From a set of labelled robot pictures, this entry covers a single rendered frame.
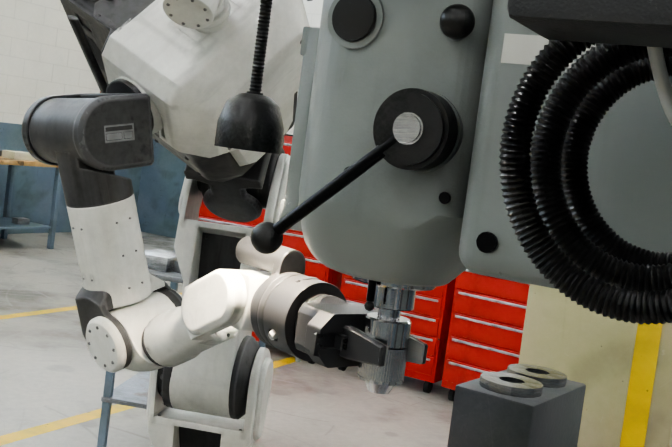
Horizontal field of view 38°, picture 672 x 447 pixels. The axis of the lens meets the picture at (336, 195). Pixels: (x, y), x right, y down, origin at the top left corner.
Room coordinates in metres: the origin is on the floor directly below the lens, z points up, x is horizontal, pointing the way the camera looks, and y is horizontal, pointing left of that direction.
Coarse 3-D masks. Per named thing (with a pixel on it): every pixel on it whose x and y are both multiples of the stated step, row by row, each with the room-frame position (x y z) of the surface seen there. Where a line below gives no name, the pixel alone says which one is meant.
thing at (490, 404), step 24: (480, 384) 1.38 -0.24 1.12; (504, 384) 1.34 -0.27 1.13; (528, 384) 1.36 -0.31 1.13; (552, 384) 1.42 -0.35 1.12; (576, 384) 1.47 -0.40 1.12; (456, 408) 1.36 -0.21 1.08; (480, 408) 1.34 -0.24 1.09; (504, 408) 1.32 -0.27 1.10; (528, 408) 1.30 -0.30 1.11; (552, 408) 1.36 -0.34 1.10; (576, 408) 1.45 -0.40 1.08; (456, 432) 1.35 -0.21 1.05; (480, 432) 1.34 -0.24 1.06; (504, 432) 1.32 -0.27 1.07; (528, 432) 1.30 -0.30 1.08; (552, 432) 1.37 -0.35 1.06; (576, 432) 1.47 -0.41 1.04
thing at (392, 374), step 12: (372, 336) 0.95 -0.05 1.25; (384, 336) 0.94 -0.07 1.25; (396, 336) 0.94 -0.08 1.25; (408, 336) 0.95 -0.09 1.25; (396, 348) 0.94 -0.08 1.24; (396, 360) 0.94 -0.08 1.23; (360, 372) 0.95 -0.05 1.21; (372, 372) 0.94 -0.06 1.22; (384, 372) 0.94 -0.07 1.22; (396, 372) 0.95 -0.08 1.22; (384, 384) 0.94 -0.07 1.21; (396, 384) 0.95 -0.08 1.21
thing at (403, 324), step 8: (376, 312) 0.98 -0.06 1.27; (368, 320) 0.95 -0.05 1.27; (376, 320) 0.95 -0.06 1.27; (384, 320) 0.94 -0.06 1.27; (392, 320) 0.95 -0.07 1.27; (400, 320) 0.95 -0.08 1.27; (408, 320) 0.96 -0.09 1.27; (376, 328) 0.94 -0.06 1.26; (384, 328) 0.94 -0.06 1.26; (392, 328) 0.94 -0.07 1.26; (400, 328) 0.94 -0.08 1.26; (408, 328) 0.95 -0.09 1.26
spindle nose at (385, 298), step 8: (376, 288) 0.95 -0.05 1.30; (384, 288) 0.94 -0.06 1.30; (392, 288) 0.94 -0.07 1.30; (376, 296) 0.95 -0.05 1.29; (384, 296) 0.94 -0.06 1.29; (392, 296) 0.94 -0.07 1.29; (400, 296) 0.94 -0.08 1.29; (408, 296) 0.95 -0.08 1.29; (376, 304) 0.95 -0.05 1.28; (384, 304) 0.94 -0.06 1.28; (392, 304) 0.94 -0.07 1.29; (400, 304) 0.94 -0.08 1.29; (408, 304) 0.95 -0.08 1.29
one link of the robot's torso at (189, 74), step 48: (96, 0) 1.35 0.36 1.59; (144, 0) 1.35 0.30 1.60; (240, 0) 1.34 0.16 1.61; (288, 0) 1.35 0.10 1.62; (96, 48) 1.43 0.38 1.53; (144, 48) 1.30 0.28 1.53; (192, 48) 1.30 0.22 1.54; (240, 48) 1.31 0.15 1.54; (288, 48) 1.36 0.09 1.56; (192, 96) 1.28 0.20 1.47; (288, 96) 1.43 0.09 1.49; (192, 144) 1.34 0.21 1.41
